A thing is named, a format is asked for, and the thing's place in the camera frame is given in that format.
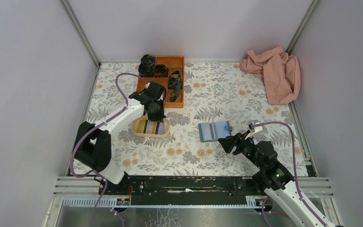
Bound dark rolled belt top-left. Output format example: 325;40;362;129
138;63;154;78

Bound cards in beige tray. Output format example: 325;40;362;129
142;120;169;136

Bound white slotted cable duct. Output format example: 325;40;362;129
63;193;265;209

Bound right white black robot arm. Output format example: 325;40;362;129
218;133;337;227

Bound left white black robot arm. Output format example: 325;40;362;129
71;82;166;194

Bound dark rolled belt middle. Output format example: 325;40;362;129
154;64;169;78

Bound beige oval tray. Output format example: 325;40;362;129
131;116;170;139

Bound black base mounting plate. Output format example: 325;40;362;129
99;175;265;197

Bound blue leather card holder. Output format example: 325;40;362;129
198;121;233;142

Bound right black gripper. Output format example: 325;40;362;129
217;130;264;170

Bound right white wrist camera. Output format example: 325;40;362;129
245;120;263;140

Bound dark rolled belt outside box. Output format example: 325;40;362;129
140;54;156;65

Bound floral patterned table mat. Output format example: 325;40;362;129
72;61;309;177

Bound pink crumpled cloth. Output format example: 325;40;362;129
239;46;301;105

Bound orange compartment organizer box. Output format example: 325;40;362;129
137;56;185;108

